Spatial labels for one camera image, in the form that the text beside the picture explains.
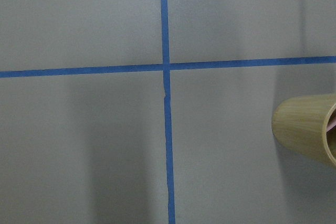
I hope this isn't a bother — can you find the tan wooden cup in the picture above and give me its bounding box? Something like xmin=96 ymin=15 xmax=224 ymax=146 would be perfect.
xmin=271 ymin=93 xmax=335 ymax=167

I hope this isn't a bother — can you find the pink chopstick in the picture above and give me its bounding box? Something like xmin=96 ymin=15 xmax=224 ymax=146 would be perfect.
xmin=326 ymin=119 xmax=336 ymax=132

